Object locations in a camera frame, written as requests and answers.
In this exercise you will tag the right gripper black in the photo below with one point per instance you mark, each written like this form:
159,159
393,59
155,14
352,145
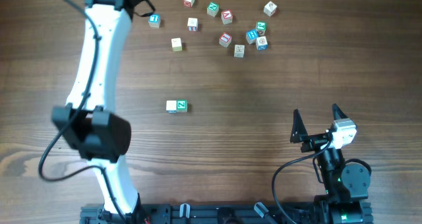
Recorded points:
299,134

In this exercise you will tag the yellow sided white block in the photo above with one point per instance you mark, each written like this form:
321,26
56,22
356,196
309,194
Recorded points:
176,44

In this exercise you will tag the blue sided white block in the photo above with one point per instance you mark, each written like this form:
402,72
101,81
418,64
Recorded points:
171,106

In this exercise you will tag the red sided block green N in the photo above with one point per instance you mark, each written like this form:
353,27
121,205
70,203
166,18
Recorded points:
181,106

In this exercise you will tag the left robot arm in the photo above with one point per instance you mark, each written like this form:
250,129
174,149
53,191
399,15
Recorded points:
88,122

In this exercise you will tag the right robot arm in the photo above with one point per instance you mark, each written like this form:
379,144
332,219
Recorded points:
346,181

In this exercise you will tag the blue letter block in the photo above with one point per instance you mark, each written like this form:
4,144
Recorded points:
251,36
154,21

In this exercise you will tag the red picture block top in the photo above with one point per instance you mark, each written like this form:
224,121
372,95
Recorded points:
188,3

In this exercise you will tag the red sided white block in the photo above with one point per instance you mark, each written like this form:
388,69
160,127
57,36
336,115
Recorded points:
192,24

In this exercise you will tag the green N block top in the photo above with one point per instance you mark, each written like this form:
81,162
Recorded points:
213,9

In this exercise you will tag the red letter block upper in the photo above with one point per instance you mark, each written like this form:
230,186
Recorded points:
227,16

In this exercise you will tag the red letter block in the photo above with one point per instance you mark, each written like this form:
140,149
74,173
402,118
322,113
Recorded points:
225,39
227,16

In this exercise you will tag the blue sided picture block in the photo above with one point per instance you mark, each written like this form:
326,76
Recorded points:
261,43

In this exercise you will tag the red letter block lower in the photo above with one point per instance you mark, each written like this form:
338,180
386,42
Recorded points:
225,39

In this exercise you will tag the yellow face picture block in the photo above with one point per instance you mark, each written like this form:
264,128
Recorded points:
239,51

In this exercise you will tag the blue letter block right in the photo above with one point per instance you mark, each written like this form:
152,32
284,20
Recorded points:
251,36

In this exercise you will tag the green J block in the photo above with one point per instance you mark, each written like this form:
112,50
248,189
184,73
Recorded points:
261,28

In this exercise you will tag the plain picture block right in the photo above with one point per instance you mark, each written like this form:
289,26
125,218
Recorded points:
270,8

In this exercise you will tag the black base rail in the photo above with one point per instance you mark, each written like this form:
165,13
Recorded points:
297,212

